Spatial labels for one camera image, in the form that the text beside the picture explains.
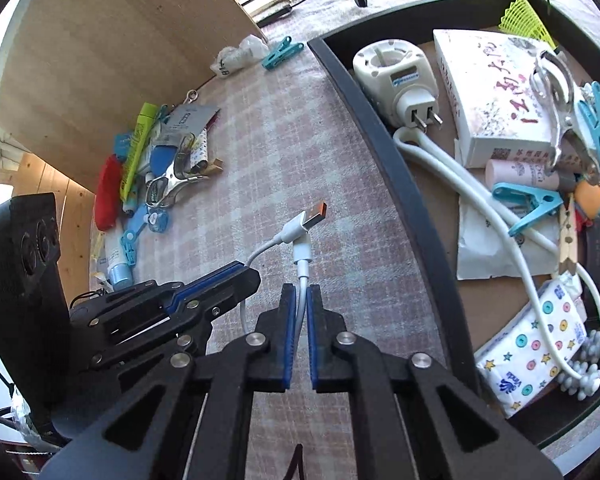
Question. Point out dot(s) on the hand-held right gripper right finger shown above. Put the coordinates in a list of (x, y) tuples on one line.
[(314, 350)]

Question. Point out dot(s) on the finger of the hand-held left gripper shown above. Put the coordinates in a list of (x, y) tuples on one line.
[(150, 342), (215, 285)]

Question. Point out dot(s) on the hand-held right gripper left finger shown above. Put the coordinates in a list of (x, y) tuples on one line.
[(289, 345)]

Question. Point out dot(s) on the black tray with cork base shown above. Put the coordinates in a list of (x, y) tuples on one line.
[(380, 125)]

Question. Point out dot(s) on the pink tube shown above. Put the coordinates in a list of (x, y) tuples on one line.
[(510, 172)]

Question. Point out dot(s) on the white tube with blue cap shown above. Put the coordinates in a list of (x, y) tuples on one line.
[(119, 270)]

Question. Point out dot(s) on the light blue hanger clip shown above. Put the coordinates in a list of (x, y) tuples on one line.
[(135, 225)]

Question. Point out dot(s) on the metal spring clamp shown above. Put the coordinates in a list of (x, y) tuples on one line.
[(167, 185), (562, 110)]

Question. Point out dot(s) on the wooden clothespin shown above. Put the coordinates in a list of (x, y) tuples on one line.
[(567, 240), (210, 166)]

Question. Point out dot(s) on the pine wood panel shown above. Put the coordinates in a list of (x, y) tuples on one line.
[(50, 180)]

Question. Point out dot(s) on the colourful printed strip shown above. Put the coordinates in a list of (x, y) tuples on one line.
[(200, 152)]

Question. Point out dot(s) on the blue round pad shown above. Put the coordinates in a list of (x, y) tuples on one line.
[(161, 160)]

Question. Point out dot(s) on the red pouch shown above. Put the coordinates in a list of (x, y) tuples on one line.
[(107, 195)]

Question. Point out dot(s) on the pink plaid tablecloth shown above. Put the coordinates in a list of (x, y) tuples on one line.
[(280, 150)]

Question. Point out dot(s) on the yellow-green packet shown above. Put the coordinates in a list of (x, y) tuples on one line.
[(139, 145)]

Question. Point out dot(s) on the grey sachet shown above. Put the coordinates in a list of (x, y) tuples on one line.
[(190, 120)]

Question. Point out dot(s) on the blue packet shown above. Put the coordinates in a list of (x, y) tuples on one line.
[(122, 145)]

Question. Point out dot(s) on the metal snap hook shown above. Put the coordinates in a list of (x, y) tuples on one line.
[(192, 96)]

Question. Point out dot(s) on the white plastic packet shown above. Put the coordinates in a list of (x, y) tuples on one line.
[(480, 250)]

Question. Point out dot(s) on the dotted tissue pack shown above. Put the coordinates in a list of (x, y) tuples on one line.
[(525, 355)]

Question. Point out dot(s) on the white plastic bag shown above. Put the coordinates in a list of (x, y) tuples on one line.
[(235, 57)]

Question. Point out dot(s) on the brown fibreboard panel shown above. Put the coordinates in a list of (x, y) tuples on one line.
[(105, 50)]

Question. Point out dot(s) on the white spiked roller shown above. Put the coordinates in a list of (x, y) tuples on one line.
[(585, 385)]

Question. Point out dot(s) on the white plug-in device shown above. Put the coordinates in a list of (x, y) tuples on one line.
[(385, 70)]

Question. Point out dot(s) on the white floral box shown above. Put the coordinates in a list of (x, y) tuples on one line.
[(485, 90)]

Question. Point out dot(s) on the small orange toy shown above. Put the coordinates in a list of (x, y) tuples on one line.
[(590, 197)]

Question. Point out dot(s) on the yellow shuttlecock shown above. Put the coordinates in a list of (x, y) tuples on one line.
[(522, 17)]

